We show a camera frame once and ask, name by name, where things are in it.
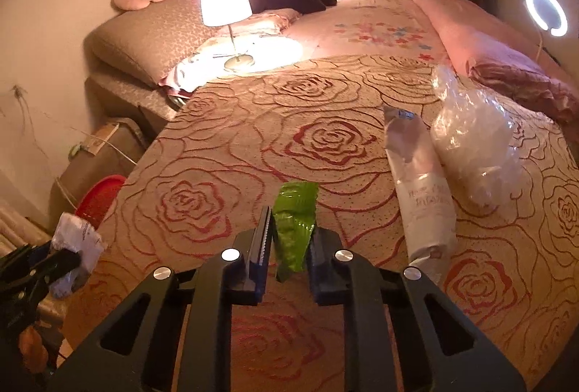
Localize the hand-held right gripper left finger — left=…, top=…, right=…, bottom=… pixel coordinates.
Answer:
left=45, top=206, right=274, bottom=392

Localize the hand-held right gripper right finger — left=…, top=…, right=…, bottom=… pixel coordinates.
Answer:
left=308, top=225, right=528, bottom=392

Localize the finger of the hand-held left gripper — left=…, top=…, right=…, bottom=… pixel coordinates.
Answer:
left=27, top=248, right=85, bottom=285

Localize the green printed wrapper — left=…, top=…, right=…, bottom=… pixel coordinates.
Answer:
left=274, top=181, right=320, bottom=283

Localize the white printed package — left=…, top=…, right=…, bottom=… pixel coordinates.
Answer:
left=49, top=212, right=106, bottom=300

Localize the red waste bin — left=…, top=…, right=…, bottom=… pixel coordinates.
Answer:
left=75, top=175, right=127, bottom=226

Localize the person's left hand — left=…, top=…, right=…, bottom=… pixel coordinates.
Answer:
left=18, top=325, right=49, bottom=373

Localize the rose pattern blanket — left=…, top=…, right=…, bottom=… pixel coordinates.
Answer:
left=61, top=54, right=579, bottom=392

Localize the white squeeze tube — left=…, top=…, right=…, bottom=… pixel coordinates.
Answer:
left=382, top=105, right=458, bottom=284

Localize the small cardboard box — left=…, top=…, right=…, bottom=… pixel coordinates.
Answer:
left=68, top=123, right=119, bottom=158

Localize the white printed cloth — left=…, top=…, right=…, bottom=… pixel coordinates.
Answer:
left=160, top=35, right=304, bottom=97

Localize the clear plastic bag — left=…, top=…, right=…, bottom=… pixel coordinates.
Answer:
left=430, top=63, right=521, bottom=206

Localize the beige headboard cushion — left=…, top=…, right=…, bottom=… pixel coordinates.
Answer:
left=86, top=0, right=227, bottom=88

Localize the pink floral bedsheet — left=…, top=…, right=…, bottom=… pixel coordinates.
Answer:
left=283, top=0, right=453, bottom=67

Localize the mauve folded cloth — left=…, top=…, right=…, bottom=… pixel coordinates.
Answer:
left=468, top=62, right=579, bottom=124

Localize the pink quilt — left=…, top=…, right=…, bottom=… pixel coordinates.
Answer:
left=409, top=0, right=544, bottom=90

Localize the wall cable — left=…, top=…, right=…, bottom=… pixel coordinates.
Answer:
left=0, top=85, right=59, bottom=176

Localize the beige padded bed frame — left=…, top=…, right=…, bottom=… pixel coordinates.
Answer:
left=86, top=71, right=191, bottom=124

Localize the white ring light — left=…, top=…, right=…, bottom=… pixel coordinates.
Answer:
left=525, top=0, right=569, bottom=58

